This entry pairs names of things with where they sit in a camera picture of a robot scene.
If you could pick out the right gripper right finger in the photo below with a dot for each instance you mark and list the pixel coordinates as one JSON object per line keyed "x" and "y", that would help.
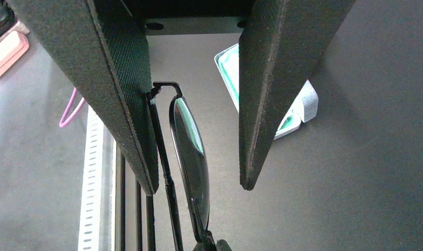
{"x": 222, "y": 245}

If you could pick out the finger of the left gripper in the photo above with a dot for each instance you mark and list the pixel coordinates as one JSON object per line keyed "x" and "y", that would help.
{"x": 278, "y": 51}

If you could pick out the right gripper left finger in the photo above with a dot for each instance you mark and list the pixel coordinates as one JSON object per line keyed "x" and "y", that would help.
{"x": 199, "y": 247}

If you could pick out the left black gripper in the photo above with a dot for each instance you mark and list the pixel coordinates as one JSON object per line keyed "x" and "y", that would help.
{"x": 190, "y": 17}

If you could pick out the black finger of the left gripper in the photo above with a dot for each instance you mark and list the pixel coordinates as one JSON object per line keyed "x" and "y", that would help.
{"x": 104, "y": 53}

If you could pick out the blue-grey glasses case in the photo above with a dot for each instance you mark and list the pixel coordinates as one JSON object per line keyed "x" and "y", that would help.
{"x": 303, "y": 109}

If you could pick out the black sunglasses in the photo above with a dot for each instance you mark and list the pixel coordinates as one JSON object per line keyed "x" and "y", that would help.
{"x": 192, "y": 162}

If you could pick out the pink glasses case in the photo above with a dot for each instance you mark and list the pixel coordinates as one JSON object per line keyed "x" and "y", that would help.
{"x": 12, "y": 48}

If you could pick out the black front frame rail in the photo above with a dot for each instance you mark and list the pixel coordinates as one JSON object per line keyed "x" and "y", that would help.
{"x": 129, "y": 217}

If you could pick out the white slotted cable duct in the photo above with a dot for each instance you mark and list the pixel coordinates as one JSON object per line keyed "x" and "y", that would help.
{"x": 96, "y": 226}

